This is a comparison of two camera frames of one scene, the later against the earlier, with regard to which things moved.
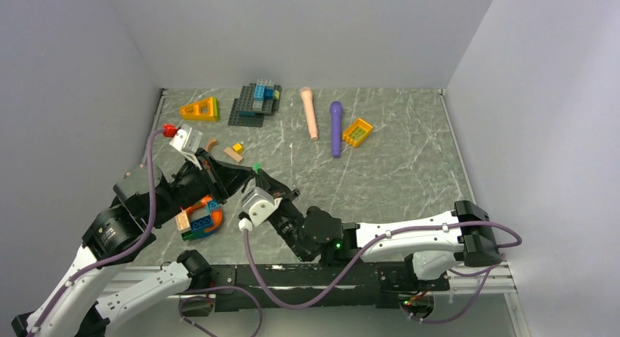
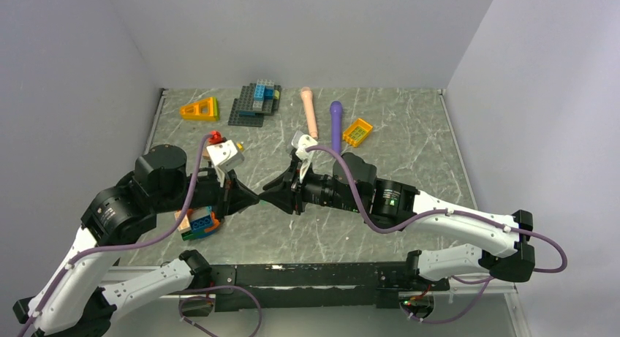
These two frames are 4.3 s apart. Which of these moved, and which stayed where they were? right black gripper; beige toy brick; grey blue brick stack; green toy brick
Moved: right black gripper
Stayed: beige toy brick; green toy brick; grey blue brick stack
